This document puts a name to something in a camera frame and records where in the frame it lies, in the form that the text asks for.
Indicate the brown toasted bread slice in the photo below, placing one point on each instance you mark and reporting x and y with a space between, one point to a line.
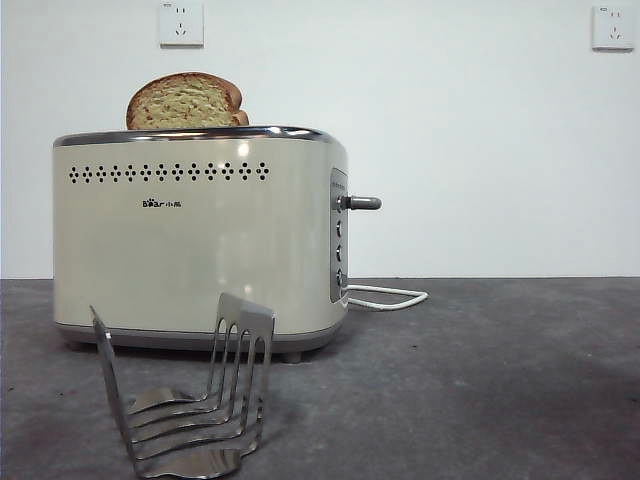
185 105

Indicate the grey toaster lever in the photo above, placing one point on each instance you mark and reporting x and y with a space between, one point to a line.
362 202

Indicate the cream toaster with chrome top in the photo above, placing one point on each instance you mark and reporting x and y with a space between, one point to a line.
200 250

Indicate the shiny steel toast rack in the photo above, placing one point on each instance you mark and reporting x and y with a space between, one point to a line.
240 390

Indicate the white wall socket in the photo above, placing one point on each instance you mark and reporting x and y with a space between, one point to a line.
181 22
612 27

